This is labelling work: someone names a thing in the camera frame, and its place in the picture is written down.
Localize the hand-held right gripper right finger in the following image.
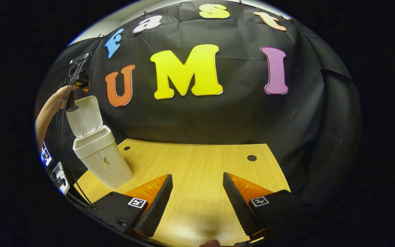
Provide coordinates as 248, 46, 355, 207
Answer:
223, 173, 322, 241

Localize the white equipment box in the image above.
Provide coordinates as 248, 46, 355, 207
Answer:
53, 162, 70, 195

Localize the computer monitor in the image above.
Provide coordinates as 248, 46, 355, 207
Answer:
40, 142, 52, 167

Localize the black cable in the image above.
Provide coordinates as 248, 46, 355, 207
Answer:
56, 55, 93, 206

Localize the white desktop garbage bin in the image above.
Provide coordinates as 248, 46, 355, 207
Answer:
66, 95, 134, 189

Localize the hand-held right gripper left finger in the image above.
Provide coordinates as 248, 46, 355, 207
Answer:
80, 174, 173, 242

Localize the wooden desktop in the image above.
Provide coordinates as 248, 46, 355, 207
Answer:
74, 138, 291, 247

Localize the black backdrop cloth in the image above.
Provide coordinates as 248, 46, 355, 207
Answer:
35, 0, 362, 206

